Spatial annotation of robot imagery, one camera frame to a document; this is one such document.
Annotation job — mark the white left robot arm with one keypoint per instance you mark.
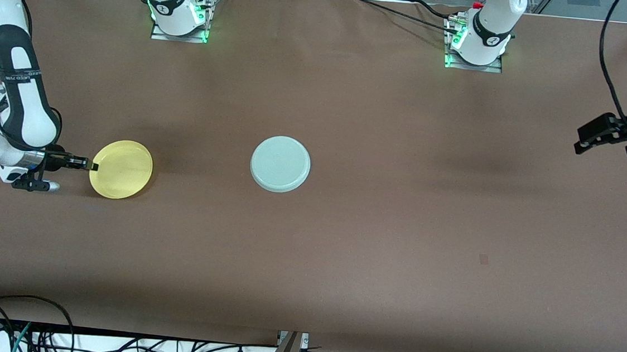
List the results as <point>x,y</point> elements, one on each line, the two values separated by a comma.
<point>490,22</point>

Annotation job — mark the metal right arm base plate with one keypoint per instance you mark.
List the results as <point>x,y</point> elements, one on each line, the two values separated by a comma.
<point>179,38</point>

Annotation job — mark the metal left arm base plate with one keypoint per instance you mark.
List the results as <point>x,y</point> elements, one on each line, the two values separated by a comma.
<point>490,68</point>

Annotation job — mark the red connector cap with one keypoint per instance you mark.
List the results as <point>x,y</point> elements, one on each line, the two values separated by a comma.
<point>477,5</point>

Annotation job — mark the brown table cover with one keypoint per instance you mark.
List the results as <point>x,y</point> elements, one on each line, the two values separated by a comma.
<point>307,254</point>

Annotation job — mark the light green plate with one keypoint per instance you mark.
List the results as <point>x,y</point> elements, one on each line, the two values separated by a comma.
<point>280,164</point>

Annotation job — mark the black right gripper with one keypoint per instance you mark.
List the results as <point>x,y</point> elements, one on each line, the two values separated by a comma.
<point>57,162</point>

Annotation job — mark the yellow plate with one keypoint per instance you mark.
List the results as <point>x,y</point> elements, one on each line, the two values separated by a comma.
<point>122,169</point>

